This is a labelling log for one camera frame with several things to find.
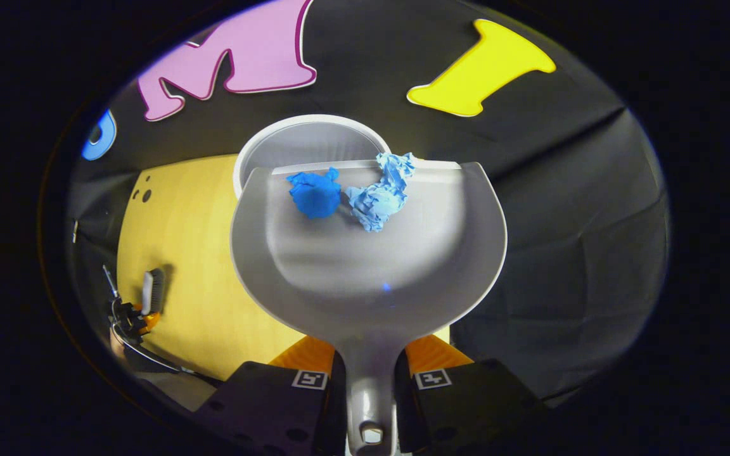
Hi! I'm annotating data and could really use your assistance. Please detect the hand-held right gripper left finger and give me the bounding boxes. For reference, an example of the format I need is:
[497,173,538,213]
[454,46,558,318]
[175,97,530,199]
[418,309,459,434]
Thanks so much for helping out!
[195,336,348,456]

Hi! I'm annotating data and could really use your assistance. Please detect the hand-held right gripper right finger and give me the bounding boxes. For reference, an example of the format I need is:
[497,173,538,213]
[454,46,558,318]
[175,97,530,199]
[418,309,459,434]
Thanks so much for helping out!
[395,334,546,453]

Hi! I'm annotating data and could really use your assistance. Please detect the small grey broom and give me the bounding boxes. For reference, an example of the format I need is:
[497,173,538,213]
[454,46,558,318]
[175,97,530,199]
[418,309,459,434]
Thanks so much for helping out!
[140,269,167,317]

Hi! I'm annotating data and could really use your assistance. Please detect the grey plastic dustpan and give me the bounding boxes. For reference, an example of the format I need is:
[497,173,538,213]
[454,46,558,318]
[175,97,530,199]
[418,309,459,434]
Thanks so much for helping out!
[230,158,508,456]

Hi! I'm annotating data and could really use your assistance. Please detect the dark blue paper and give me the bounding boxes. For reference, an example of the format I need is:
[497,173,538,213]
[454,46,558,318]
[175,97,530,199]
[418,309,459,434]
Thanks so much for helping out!
[286,167,342,220]

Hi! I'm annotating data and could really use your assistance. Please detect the light blue paper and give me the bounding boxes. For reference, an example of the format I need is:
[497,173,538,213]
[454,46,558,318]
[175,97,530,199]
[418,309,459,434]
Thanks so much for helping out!
[345,152,416,232]

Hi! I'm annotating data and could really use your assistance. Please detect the white ribbed garbage bin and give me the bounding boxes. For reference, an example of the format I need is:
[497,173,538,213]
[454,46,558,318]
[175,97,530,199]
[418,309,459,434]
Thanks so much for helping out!
[233,114,392,200]

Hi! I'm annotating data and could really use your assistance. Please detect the black backdrop cloth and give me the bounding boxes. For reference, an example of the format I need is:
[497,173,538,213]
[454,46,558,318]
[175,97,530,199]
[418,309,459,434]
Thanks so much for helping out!
[64,0,670,406]

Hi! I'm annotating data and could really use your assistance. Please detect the thin grey cable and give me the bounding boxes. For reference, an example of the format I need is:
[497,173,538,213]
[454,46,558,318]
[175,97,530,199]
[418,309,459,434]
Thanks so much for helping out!
[112,320,223,386]

